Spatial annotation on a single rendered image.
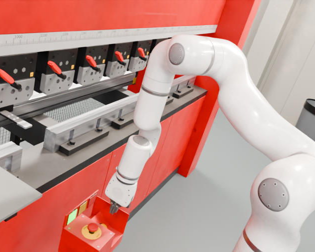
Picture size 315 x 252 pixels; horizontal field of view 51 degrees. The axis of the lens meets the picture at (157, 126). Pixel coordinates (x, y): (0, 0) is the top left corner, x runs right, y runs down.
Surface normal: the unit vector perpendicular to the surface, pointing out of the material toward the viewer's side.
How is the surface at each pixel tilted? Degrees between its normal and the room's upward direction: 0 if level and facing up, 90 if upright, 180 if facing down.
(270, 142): 106
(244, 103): 59
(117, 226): 90
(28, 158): 0
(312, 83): 90
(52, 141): 90
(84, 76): 90
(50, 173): 0
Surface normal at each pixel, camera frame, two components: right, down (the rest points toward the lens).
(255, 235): -0.88, 0.01
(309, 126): -0.73, 0.18
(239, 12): -0.44, 0.27
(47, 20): 0.85, 0.42
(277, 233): -0.57, 0.60
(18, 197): 0.27, -0.87
